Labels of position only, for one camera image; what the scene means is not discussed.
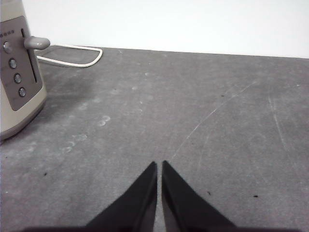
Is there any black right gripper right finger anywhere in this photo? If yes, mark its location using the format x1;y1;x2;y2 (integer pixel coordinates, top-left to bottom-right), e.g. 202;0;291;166
161;160;237;232

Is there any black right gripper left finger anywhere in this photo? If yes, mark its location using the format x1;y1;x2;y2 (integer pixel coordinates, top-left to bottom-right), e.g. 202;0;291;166
85;161;158;232

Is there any cream two-slot toaster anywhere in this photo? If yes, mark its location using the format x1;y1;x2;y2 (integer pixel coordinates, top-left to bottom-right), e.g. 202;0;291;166
0;0;48;142

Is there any white power cable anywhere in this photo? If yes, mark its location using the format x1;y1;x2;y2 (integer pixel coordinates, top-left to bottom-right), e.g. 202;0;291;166
35;44;104;69

